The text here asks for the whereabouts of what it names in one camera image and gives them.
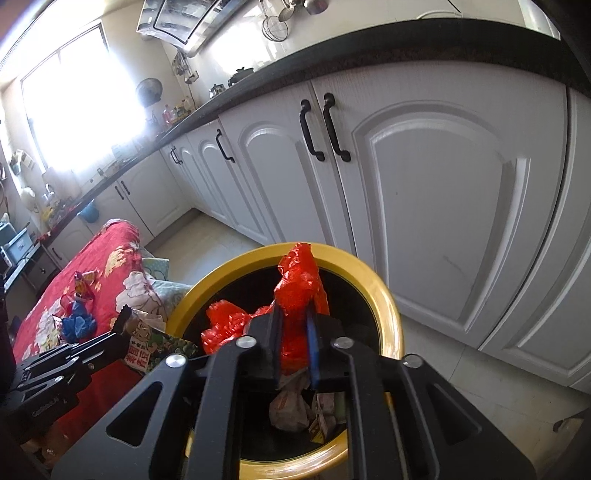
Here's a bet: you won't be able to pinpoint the colourful snack wrapper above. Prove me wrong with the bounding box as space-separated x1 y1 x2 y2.
74 270 97 301

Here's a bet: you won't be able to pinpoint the round wall fan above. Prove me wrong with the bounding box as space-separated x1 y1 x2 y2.
135 78 164 107

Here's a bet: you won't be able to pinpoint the pale green floral cloth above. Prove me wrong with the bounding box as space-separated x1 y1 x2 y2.
141 256 195 324

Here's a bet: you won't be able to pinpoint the kitchen window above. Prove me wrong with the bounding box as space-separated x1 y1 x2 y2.
19 22 149 172

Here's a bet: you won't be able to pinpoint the hanging kitchen tools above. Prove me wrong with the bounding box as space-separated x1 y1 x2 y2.
173 51 193 86

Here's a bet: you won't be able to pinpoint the row of condiment bottles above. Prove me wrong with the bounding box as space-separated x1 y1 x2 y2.
159 96 197 127

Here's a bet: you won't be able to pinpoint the red plastic bag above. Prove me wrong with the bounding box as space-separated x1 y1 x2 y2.
202 242 331 376

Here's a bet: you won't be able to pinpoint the yellow rimmed trash bin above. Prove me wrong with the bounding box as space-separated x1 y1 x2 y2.
165 243 405 480

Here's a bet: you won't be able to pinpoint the blue plastic bag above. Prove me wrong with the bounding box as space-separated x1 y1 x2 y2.
61 300 97 343

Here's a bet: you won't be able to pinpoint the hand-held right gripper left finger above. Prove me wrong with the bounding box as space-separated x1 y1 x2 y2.
51 307 285 480

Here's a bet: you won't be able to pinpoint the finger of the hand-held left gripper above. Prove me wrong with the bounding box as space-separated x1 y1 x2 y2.
69 307 135 371

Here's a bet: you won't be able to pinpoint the red floral tablecloth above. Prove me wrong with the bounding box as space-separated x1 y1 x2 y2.
11 219 195 446

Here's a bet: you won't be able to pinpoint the pale blue storage box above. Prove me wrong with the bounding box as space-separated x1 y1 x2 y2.
0 222 34 264

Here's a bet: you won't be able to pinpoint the black countertop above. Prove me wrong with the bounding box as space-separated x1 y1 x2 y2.
41 18 591 241

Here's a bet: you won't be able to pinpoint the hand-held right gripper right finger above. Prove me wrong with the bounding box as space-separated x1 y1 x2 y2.
305 308 539 480

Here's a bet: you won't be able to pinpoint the wire strainer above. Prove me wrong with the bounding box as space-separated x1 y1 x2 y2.
262 0 291 42

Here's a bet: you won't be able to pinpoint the black range hood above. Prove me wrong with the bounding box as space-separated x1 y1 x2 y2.
137 0 253 52

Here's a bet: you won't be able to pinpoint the crumpled paper bag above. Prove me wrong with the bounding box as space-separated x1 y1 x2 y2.
269 384 310 433

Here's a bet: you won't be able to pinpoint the green snack packet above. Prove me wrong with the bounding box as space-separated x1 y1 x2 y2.
121 310 201 373

